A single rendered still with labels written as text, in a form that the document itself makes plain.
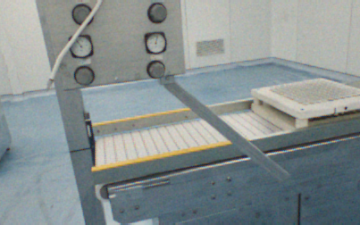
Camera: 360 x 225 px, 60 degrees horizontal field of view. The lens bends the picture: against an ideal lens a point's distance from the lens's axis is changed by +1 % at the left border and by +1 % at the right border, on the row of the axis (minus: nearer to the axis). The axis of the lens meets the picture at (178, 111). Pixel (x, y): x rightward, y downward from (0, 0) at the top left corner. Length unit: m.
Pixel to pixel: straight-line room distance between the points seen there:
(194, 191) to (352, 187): 0.49
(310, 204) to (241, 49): 5.50
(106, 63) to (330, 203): 0.73
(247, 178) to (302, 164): 0.14
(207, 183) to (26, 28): 5.22
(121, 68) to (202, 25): 5.45
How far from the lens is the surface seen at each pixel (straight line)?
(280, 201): 0.91
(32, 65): 5.79
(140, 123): 0.91
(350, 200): 1.05
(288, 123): 0.83
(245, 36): 6.34
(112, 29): 0.55
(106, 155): 0.79
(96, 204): 1.03
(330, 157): 0.86
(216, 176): 0.72
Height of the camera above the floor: 1.25
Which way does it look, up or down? 19 degrees down
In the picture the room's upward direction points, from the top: 5 degrees counter-clockwise
